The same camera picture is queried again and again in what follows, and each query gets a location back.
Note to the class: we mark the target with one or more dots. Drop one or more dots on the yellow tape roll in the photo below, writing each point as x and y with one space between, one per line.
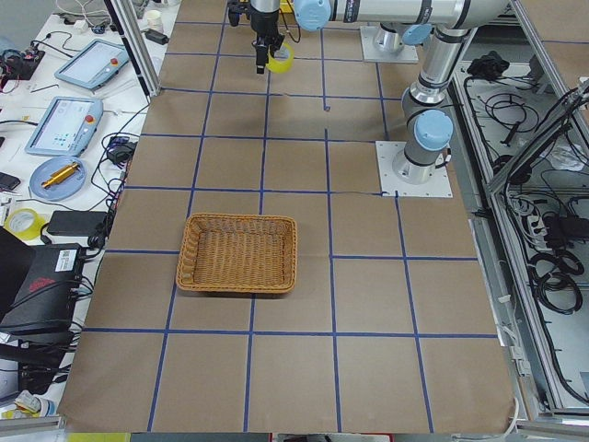
282 60
24 224

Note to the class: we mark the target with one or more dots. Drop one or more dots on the aluminium frame post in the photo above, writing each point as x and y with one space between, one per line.
125 20

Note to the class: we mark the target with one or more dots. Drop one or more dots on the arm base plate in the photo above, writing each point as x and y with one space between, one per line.
400 178
382 46

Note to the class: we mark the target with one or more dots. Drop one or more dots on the white paper cup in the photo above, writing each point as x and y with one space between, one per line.
154 20

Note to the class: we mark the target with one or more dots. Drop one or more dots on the lower teach pendant tablet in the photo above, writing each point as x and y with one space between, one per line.
66 127

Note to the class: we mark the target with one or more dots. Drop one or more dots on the upper teach pendant tablet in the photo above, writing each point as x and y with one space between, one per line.
95 65

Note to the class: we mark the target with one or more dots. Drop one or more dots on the blue plate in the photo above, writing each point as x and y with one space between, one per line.
61 191

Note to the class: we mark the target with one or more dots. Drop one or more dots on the brass cylinder tool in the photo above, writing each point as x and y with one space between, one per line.
61 175

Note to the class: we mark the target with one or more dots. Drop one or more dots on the brown wicker basket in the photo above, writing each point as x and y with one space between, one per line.
250 254

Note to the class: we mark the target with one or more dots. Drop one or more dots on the teach pendant tablet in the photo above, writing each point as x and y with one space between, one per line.
66 127
95 65

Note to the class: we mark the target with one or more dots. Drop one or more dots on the yellow tape roll on desk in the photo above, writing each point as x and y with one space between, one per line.
24 224

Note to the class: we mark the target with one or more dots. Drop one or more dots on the black computer box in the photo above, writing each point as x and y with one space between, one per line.
38 286

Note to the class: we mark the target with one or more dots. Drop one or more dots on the black power adapter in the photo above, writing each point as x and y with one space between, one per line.
75 223

